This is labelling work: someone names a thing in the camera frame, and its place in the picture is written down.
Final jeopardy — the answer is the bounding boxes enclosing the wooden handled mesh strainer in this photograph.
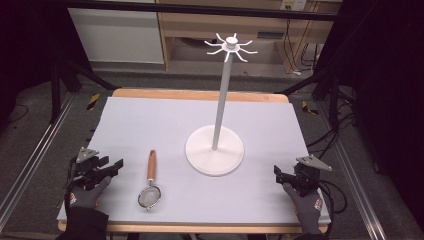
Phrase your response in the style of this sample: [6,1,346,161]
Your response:
[137,149,162,212]

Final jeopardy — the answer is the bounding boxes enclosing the white cabinet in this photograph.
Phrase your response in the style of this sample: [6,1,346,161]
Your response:
[67,7,165,65]

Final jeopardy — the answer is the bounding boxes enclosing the person's left hand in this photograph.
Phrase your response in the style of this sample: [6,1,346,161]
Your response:
[67,176,113,211]

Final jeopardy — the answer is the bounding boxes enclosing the wooden desk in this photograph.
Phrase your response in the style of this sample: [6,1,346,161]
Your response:
[155,0,338,74]

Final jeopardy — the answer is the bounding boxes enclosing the black floor cables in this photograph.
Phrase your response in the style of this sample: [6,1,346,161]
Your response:
[305,111,356,161]

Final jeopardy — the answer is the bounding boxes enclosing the yellow black floor tape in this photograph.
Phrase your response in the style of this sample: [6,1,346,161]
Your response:
[86,92,101,111]
[301,99,320,116]

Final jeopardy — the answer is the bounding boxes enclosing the wooden table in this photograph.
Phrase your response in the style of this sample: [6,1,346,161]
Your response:
[57,87,330,235]

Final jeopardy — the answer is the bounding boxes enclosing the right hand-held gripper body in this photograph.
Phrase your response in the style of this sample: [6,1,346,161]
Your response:
[292,154,333,198]

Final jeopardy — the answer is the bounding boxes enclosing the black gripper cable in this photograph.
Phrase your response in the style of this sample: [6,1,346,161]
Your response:
[317,179,348,238]
[63,157,78,214]

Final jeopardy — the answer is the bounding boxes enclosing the white power strip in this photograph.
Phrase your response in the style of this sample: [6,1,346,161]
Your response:
[280,0,307,12]

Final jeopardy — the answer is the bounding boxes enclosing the hanging black cables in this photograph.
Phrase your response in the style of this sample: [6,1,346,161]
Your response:
[282,19,323,74]

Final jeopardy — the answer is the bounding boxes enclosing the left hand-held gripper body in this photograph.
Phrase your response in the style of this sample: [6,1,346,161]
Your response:
[70,147,111,191]

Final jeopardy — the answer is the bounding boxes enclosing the light purple table mat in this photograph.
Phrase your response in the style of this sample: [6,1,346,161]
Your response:
[56,96,332,225]

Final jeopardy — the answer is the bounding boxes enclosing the black metal stand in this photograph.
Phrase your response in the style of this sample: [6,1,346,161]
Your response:
[49,58,119,125]
[274,66,355,132]

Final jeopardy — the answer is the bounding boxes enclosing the black horizontal frame bar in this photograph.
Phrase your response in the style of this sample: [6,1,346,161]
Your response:
[61,0,338,22]

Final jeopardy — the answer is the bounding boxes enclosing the white hook rack stand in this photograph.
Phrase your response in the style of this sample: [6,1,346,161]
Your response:
[184,32,259,177]

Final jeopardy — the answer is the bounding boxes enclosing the metal floor rail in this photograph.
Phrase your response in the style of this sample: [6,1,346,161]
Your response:
[0,92,77,232]
[318,99,389,240]

